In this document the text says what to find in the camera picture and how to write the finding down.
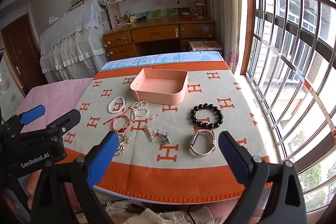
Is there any white pearl bracelet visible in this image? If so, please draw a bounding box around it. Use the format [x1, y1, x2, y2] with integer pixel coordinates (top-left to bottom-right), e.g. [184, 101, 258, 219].
[108, 97, 126, 114]

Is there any stool with printed cushion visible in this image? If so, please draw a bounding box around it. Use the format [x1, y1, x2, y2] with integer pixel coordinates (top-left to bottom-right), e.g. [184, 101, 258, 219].
[188, 40, 222, 52]

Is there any pink storage box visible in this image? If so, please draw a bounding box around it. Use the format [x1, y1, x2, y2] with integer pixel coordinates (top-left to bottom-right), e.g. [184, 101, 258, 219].
[130, 68, 189, 105]

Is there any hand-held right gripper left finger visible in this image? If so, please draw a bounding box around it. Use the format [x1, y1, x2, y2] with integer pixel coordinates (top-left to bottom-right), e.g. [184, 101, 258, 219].
[30, 131, 120, 224]

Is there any light blue printed mat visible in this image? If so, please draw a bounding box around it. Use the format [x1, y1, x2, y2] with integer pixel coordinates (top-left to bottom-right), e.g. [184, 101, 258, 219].
[101, 51, 225, 71]

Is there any brown wooden door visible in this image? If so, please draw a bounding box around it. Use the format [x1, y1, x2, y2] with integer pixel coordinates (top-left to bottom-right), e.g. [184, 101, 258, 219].
[0, 13, 49, 98]

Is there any stack of books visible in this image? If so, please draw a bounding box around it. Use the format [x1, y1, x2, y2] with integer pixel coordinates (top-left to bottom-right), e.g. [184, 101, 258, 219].
[67, 0, 101, 12]

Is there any gold chain bracelet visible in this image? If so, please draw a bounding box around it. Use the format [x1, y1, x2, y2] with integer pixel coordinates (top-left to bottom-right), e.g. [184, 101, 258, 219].
[115, 131, 132, 155]

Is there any white pearl necklace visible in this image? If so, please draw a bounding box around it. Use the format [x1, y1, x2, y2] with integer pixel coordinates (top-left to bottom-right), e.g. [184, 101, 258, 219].
[130, 100, 149, 121]

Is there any black bead bracelet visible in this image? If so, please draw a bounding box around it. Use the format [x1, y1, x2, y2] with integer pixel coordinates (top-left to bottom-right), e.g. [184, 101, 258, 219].
[190, 103, 224, 128]

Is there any pink bed sheet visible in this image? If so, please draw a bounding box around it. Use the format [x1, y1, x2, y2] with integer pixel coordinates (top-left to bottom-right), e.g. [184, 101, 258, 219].
[14, 78, 93, 135]

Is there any white lace covered furniture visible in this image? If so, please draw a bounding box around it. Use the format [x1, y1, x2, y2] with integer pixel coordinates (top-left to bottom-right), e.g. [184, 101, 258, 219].
[39, 0, 112, 80]

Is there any red string bracelet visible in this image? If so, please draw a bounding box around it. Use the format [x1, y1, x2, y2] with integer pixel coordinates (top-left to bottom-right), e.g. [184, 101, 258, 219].
[104, 106, 133, 133]

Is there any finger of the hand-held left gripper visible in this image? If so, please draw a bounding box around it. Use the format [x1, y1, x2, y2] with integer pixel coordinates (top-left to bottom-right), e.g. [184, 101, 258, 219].
[14, 105, 46, 126]
[45, 109, 81, 136]

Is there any window with metal bars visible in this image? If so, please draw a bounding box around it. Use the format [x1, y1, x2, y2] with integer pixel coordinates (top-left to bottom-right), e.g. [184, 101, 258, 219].
[247, 0, 336, 214]

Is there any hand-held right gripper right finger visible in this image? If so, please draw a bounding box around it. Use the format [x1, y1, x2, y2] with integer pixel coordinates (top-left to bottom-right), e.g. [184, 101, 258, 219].
[218, 131, 307, 224]

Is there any cream fringed cloth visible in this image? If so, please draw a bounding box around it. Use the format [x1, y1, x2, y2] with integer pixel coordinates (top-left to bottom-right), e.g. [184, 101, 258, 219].
[104, 199, 226, 224]

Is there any pale curtain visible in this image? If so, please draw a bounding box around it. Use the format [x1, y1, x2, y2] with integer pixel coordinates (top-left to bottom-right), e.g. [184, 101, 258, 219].
[207, 0, 248, 75]

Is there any wooden desk with drawers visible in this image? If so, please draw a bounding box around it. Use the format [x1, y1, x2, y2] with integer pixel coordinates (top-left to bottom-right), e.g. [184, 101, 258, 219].
[102, 15, 216, 62]

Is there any orange and grey patterned blanket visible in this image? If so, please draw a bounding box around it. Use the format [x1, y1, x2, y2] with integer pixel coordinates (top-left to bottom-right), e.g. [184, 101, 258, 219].
[62, 60, 273, 205]

